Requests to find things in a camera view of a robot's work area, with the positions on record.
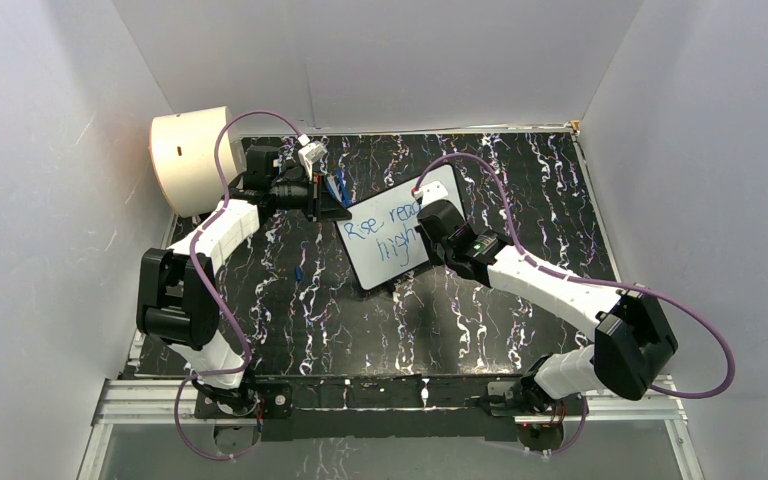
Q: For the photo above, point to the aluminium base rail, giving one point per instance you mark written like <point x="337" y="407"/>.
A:
<point x="407" y="427"/>

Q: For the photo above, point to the cream cylindrical drum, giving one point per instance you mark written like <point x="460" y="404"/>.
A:
<point x="182" y="152"/>

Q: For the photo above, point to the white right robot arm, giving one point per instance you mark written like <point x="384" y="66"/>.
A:
<point x="630" y="337"/>

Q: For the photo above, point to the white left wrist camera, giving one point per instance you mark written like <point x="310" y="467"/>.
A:
<point x="310" y="152"/>

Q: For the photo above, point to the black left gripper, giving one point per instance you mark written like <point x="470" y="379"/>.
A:
<point x="321" y="203"/>

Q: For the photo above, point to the black framed whiteboard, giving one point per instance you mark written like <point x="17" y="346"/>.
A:
<point x="382" y="239"/>

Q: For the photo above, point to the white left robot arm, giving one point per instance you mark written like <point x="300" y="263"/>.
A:
<point x="178" y="301"/>

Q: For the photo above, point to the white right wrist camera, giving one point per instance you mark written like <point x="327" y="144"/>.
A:
<point x="427" y="194"/>

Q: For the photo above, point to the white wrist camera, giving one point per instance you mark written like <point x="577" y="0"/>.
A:
<point x="310" y="152"/>
<point x="427" y="194"/>

